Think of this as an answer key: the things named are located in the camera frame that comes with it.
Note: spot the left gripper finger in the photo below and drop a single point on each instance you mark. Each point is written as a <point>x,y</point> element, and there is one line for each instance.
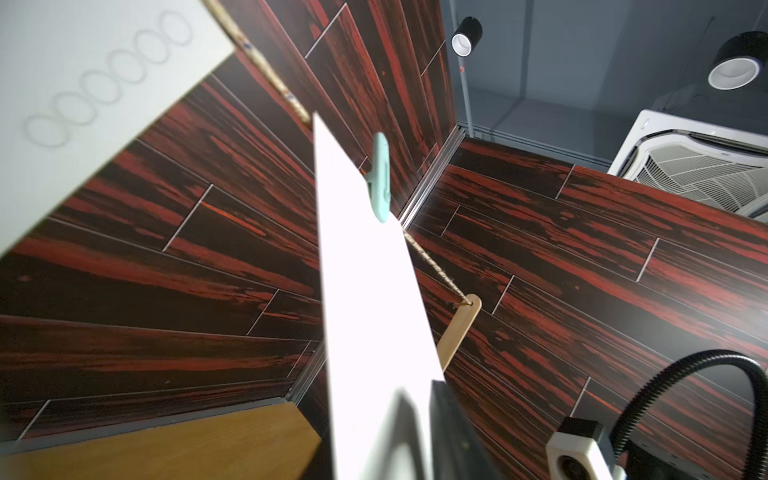
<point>457,452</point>

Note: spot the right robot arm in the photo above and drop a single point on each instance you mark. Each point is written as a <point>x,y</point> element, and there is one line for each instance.
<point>731,429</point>

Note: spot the ceiling air conditioner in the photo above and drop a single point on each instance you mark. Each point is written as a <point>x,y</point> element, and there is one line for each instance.
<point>718,166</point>

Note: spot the ceiling spot light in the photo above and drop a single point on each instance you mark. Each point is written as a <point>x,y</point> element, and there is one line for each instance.
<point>467,36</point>
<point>739,61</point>

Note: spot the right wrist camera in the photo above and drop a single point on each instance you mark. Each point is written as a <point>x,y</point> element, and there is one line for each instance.
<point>581,449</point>

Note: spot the wooden string rack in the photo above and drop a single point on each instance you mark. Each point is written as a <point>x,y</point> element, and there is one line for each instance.
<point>467,311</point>

